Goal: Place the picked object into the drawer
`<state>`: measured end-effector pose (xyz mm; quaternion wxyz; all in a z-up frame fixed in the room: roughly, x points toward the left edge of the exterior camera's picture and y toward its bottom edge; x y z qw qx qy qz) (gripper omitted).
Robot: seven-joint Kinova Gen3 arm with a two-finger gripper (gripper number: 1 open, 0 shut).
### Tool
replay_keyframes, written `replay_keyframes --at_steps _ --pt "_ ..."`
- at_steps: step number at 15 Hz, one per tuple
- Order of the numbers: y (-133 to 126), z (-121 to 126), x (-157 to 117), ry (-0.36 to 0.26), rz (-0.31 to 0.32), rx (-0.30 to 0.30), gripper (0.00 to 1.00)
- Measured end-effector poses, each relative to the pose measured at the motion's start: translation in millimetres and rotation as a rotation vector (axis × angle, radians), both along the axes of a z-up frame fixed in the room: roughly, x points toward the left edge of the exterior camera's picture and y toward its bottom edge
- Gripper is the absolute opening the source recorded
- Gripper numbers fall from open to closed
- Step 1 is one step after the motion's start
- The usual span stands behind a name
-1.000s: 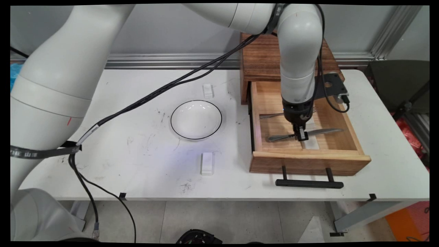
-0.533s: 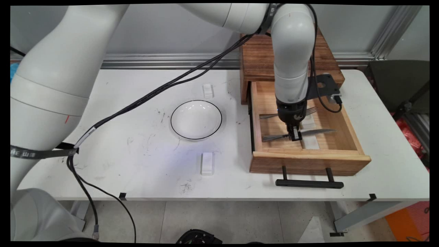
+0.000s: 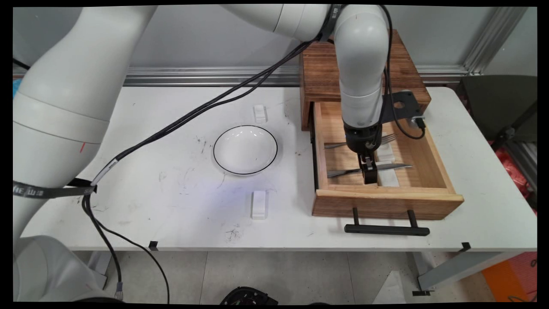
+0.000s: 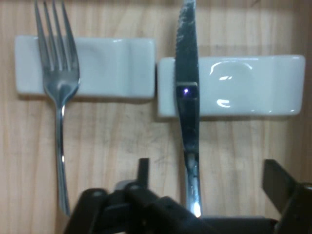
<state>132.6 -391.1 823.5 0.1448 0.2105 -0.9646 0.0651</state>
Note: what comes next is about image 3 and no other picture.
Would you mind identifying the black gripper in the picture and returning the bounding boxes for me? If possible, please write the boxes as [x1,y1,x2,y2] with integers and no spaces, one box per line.
[343,123,383,185]

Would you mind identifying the silver table knife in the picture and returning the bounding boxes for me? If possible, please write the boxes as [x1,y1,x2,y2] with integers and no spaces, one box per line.
[327,164,413,178]

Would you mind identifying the light wooden drawer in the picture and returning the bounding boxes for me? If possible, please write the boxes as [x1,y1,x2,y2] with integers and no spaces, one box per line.
[311,102,465,221]

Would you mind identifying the silver fork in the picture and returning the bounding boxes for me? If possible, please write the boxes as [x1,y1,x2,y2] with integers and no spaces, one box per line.
[324,133,397,149]

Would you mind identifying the dark wooden cabinet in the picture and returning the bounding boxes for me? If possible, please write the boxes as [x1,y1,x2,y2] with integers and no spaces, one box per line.
[299,28,432,132]

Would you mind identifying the white plate with black rim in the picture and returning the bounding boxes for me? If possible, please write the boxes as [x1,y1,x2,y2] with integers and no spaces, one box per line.
[213,125,278,176]

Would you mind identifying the grey slanted table leg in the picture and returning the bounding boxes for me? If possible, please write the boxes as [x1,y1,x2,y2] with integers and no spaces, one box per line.
[412,251,519,292]

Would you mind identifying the red plastic bag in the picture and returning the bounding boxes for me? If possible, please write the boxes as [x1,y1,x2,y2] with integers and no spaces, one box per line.
[493,148,537,215]

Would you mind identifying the black object on floor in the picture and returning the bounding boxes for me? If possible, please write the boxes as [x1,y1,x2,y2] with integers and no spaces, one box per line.
[220,286,279,306]

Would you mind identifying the orange box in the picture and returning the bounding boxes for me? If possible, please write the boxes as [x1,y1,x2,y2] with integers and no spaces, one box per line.
[481,251,537,303]

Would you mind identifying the black drawer handle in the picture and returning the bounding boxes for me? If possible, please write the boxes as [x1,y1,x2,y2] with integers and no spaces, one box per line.
[344,208,430,236]

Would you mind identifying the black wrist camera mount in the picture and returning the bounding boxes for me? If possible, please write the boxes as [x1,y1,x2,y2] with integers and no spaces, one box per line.
[380,90,426,132]

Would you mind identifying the aluminium frame bar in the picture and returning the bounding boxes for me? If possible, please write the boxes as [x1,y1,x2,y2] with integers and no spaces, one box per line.
[506,139,537,194]

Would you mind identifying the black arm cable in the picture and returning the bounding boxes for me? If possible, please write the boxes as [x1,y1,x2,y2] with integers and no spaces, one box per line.
[81,39,318,301]
[81,5,426,303]

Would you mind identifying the diagonal aluminium post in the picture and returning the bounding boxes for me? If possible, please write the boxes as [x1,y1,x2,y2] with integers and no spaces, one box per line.
[463,6,529,76]

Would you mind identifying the horizontal aluminium rail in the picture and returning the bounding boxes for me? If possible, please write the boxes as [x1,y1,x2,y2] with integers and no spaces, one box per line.
[122,65,468,88]

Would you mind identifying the black cable strap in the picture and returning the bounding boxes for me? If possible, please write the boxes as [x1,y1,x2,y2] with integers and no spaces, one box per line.
[13,179,97,199]

